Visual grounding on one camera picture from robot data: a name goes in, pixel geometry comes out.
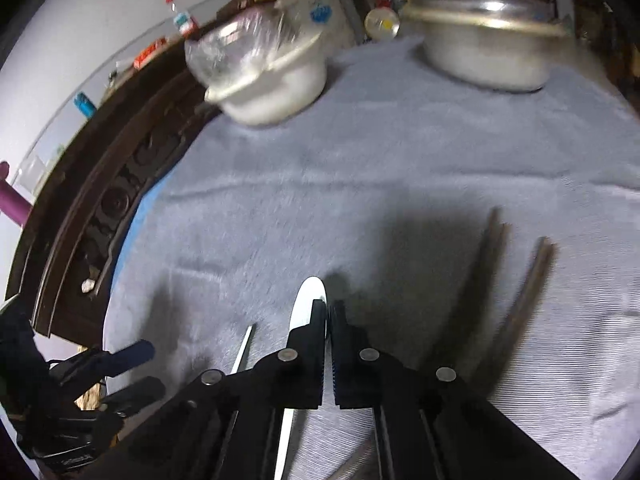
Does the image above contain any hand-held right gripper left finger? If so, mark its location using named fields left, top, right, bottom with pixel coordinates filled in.
left=107, top=299, right=331, bottom=480

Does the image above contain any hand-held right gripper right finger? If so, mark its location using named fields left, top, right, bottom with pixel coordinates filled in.
left=331, top=301, right=581, bottom=480

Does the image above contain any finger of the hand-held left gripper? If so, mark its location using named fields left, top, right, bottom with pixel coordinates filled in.
left=75, top=377, right=167, bottom=418
left=50, top=339, right=156, bottom=386

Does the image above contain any white ceramic spoon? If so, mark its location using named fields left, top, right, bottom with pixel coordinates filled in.
left=274, top=276, right=332, bottom=480

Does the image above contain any thin white utensil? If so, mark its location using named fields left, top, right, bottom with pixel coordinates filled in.
left=229, top=324, right=257, bottom=375

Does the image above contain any grey metal utensil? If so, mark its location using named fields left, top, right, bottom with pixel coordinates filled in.
left=327, top=442, right=376, bottom=480

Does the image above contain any blue cloth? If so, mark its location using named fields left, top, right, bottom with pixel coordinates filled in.
left=112, top=180, right=166, bottom=281

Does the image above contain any carved dark wooden furniture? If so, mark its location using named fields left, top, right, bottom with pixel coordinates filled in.
left=5, top=20, right=226, bottom=346

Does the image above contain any grey cloth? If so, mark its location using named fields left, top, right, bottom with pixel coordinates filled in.
left=102, top=35, right=640, bottom=480

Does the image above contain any purple object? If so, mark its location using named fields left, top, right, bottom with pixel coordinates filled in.
left=0, top=160, right=33, bottom=226

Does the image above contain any white ceramic pot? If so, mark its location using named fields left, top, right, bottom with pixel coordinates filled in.
left=202, top=25, right=328, bottom=127

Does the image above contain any red box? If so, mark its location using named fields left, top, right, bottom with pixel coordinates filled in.
left=132, top=37, right=168, bottom=70

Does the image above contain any clear plastic bag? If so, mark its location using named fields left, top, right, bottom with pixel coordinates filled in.
left=184, top=2, right=301, bottom=86

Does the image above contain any grey metal pot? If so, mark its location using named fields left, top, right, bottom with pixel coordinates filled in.
left=420, top=22, right=571, bottom=92

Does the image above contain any plastic bottle with red cap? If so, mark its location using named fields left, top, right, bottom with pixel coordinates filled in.
left=166, top=0, right=198, bottom=38

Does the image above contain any white bucket with blue print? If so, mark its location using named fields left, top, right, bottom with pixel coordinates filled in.
left=255, top=0, right=358, bottom=56

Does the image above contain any metal pot lid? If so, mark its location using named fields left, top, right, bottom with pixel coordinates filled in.
left=400, top=0, right=571, bottom=38

